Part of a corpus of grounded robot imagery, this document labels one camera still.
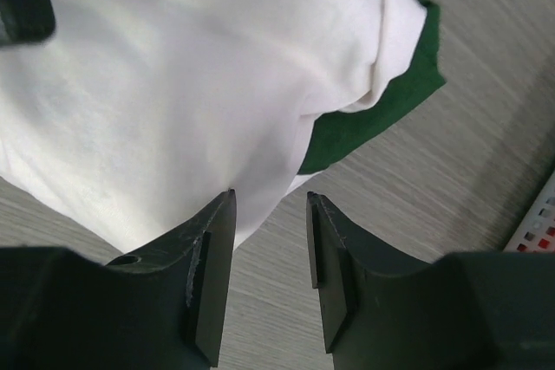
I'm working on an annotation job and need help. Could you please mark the white and green t-shirt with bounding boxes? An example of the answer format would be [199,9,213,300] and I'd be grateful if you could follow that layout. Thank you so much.
[1,0,444,252]

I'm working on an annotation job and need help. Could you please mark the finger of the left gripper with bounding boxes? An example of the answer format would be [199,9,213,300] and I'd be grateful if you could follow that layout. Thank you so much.
[1,0,56,48]

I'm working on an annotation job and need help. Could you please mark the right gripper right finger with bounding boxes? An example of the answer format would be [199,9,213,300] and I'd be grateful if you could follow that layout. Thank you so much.
[306,192,554,369]

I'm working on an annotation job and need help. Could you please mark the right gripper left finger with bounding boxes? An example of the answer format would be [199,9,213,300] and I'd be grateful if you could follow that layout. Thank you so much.
[1,191,236,369]

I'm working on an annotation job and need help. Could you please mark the right white perforated basket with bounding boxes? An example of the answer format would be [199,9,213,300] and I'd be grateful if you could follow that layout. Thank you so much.
[504,173,555,253]

